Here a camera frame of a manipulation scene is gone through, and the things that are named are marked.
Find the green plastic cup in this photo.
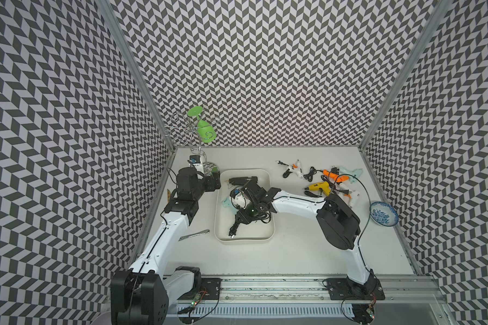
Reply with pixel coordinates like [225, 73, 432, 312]
[187, 106, 217, 144]

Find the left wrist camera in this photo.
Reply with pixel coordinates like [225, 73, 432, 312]
[188, 154, 206, 173]

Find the small white glue gun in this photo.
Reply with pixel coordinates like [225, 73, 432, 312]
[277, 160, 304, 179]

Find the orange glue gun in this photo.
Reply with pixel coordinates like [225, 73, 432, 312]
[323, 170, 349, 183]

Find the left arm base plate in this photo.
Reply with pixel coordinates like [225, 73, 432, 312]
[179, 278, 222, 301]

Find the blue patterned ceramic bowl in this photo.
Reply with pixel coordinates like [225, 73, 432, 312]
[370, 202, 399, 227]

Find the black hot glue gun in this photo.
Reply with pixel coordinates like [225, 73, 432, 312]
[229, 176, 258, 186]

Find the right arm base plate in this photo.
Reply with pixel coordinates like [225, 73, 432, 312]
[324, 278, 386, 301]

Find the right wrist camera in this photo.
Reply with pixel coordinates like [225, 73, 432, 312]
[230, 189, 248, 209]

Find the aluminium rail frame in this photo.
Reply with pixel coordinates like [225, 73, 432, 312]
[101, 274, 452, 325]

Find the silver metal knife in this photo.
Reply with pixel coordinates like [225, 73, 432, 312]
[179, 229, 210, 241]

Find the mint green glue gun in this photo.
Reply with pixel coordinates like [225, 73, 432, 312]
[222, 196, 239, 211]

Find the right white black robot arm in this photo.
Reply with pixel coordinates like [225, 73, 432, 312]
[229, 177, 374, 287]

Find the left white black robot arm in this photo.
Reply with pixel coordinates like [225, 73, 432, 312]
[111, 167, 221, 324]

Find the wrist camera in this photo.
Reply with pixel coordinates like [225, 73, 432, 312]
[230, 189, 248, 209]
[188, 154, 206, 173]

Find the mint glue gun at back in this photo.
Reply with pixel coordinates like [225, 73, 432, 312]
[349, 168, 363, 179]

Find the white glue gun right pile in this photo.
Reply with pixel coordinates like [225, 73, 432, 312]
[336, 183, 360, 208]

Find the yellow glue gun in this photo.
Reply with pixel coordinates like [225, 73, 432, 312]
[306, 181, 332, 196]

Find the cream plastic storage box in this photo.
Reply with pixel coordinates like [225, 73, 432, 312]
[214, 169, 275, 245]

